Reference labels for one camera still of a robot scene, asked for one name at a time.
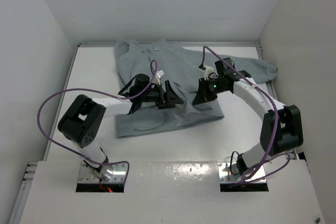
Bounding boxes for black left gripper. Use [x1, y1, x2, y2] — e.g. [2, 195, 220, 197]
[140, 80, 183, 109]

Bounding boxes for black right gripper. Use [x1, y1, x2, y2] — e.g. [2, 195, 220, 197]
[193, 78, 228, 105]

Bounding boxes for grey zip jacket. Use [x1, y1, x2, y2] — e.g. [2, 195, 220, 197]
[114, 38, 278, 138]

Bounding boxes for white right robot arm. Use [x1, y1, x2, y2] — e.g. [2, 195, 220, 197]
[192, 58, 303, 180]

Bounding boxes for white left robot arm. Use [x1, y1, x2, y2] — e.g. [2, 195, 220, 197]
[58, 73, 184, 175]

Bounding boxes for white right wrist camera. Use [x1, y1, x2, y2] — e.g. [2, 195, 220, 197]
[203, 65, 215, 80]

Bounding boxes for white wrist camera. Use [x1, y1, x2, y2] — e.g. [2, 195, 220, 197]
[203, 65, 215, 80]
[153, 70, 165, 85]

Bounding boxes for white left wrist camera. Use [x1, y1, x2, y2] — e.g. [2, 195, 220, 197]
[153, 70, 165, 85]

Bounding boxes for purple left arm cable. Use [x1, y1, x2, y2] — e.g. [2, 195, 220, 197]
[37, 59, 158, 183]

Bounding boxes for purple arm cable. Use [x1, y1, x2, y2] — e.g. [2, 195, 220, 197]
[37, 59, 158, 183]
[198, 45, 291, 186]

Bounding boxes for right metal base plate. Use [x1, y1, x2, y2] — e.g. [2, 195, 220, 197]
[217, 162, 267, 185]

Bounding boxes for metal base plate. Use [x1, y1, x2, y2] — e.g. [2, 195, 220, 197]
[77, 161, 129, 184]
[217, 162, 267, 185]

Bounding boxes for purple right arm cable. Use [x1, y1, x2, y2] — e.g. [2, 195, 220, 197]
[198, 45, 291, 186]

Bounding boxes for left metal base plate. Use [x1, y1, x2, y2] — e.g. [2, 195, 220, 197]
[77, 161, 129, 184]

